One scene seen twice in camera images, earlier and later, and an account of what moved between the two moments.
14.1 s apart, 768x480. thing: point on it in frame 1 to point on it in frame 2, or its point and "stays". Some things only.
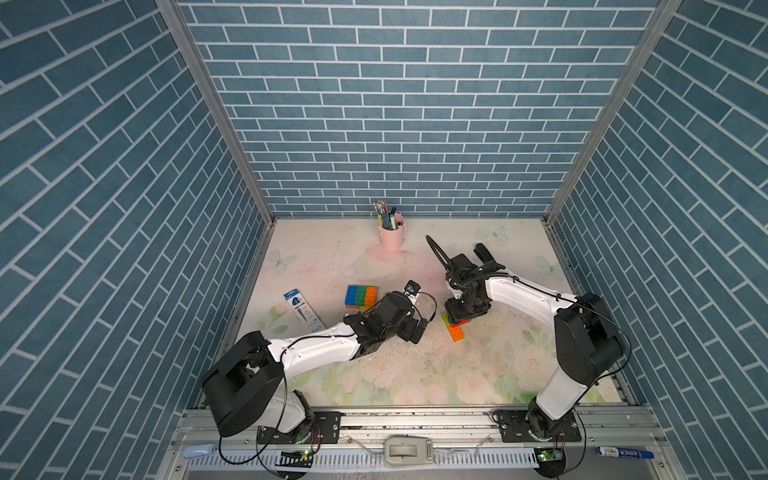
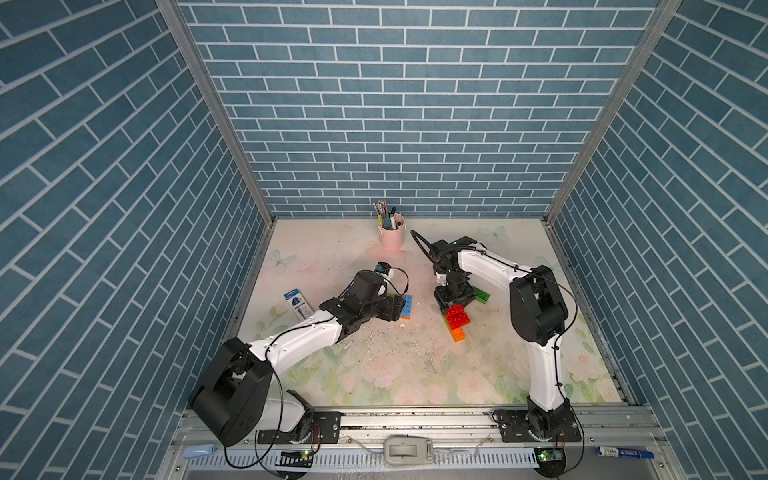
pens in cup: x=385 y=218 stays
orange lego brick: x=455 y=332 stays
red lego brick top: x=462 y=322 stays
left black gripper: x=411 y=323 to x=392 y=308
